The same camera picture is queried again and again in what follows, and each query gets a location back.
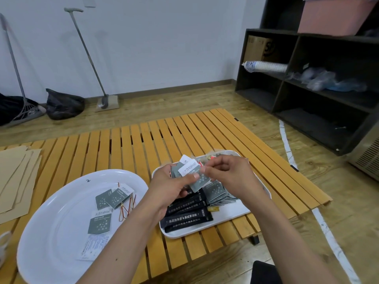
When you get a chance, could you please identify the person's black trousers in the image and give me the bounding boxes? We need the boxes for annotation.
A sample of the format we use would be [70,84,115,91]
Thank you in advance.
[250,260,283,284]

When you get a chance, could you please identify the large black bag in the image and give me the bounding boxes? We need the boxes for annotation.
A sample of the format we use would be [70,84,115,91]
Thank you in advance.
[0,93,39,126]

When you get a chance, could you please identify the sleeve of white paper cups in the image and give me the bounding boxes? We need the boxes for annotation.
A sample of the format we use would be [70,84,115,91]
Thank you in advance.
[242,61,288,74]

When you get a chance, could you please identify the person's right forearm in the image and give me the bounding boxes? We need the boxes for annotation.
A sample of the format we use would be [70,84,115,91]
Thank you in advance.
[246,192,340,284]

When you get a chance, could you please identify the white floor tape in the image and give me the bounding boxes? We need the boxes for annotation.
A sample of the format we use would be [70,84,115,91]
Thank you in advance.
[279,120,362,284]

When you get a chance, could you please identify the person's left hand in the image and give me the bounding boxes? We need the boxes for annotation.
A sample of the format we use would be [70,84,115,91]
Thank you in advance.
[146,163,201,223]

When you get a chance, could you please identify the black stick sachets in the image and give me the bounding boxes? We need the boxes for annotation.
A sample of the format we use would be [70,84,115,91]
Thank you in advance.
[159,191,214,234]

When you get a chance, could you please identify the grey white square sachets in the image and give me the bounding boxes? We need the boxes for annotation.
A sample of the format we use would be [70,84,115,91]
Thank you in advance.
[203,180,237,206]

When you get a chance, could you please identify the white round bowl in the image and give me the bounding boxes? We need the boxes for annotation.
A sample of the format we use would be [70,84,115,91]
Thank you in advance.
[17,169,148,284]

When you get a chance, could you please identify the brown cardboard box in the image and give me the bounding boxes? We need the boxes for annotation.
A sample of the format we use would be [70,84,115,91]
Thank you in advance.
[243,35,274,63]

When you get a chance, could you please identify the small black garbage bag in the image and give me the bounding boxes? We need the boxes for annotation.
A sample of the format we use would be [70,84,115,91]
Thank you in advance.
[46,88,86,121]

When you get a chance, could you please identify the row of tea bags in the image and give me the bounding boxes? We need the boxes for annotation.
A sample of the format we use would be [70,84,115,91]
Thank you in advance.
[197,153,225,169]

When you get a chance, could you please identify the long-handled beige dustpan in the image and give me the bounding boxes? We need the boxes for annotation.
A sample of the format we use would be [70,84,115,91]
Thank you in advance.
[64,7,120,113]

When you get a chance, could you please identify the white plastic tray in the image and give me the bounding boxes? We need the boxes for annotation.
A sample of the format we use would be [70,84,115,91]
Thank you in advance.
[151,149,272,240]

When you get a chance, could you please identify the pink storage bin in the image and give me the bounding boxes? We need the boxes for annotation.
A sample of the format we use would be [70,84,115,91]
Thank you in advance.
[297,0,378,37]

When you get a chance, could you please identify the bunch of tan rubber bands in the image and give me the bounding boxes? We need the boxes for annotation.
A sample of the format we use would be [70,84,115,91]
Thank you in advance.
[118,182,137,222]

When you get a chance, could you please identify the person's left forearm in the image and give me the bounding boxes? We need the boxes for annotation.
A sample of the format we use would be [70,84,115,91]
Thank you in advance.
[77,207,160,284]

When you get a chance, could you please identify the grey long-handled broom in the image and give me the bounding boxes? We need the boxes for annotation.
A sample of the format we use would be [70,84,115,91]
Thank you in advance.
[0,13,47,129]

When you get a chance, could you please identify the stack of brown envelopes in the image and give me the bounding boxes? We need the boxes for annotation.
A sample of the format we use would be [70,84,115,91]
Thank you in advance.
[0,146,42,225]

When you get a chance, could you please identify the person's right hand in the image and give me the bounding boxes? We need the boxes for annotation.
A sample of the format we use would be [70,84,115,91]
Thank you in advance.
[203,154,269,207]

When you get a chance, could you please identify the black shelf unit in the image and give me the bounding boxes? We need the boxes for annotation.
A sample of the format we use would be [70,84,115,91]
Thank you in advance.
[235,0,379,156]

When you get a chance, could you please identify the white teacup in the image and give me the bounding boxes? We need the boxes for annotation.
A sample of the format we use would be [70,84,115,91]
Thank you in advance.
[0,231,12,268]

